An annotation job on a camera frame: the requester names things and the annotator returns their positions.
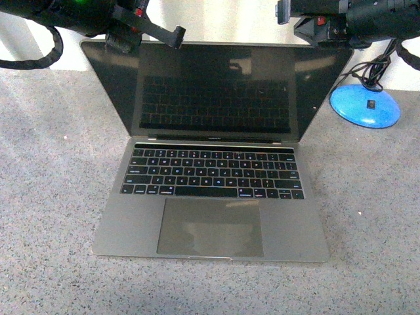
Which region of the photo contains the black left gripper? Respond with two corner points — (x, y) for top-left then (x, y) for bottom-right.
(105, 0), (186, 53)

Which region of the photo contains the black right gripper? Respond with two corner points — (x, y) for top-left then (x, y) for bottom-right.
(276, 0), (348, 46)

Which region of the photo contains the grey laptop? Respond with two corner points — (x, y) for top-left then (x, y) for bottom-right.
(81, 40), (353, 263)

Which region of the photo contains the blue round lamp base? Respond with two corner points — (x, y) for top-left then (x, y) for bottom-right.
(329, 85), (401, 129)

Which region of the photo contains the black lamp power cable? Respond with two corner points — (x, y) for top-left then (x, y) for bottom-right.
(337, 38), (400, 93)

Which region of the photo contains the black corrugated right cable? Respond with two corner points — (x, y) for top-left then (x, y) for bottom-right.
(395, 39), (420, 72)

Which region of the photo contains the black corrugated cable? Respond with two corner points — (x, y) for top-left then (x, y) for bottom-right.
(0, 25), (64, 70)
(395, 39), (420, 72)

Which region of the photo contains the black corrugated left cable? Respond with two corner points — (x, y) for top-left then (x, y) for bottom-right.
(0, 25), (64, 70)

